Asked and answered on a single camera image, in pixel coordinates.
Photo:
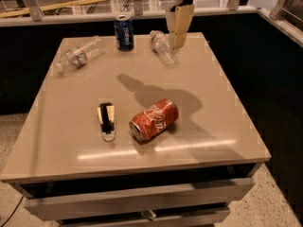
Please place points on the red Coca-Cola can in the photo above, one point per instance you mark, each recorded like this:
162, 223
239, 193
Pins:
147, 124

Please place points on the blue Pepsi can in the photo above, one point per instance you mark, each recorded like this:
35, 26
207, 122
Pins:
124, 30

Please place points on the clear crushed plastic bottle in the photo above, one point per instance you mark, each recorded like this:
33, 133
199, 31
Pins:
160, 46

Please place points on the small black and clear object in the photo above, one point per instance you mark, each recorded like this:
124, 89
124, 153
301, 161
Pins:
106, 119

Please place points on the grey metal railing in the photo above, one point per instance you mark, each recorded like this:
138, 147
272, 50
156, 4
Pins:
273, 11

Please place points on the beige drawer cabinet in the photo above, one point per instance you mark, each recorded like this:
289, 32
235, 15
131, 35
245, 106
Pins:
128, 141

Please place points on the top drawer front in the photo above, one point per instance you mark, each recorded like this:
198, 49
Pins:
139, 199

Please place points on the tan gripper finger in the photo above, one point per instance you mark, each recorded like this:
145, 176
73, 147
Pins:
183, 17
170, 19

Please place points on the clear bottle with red label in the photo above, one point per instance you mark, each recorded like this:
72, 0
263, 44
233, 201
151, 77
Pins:
80, 55

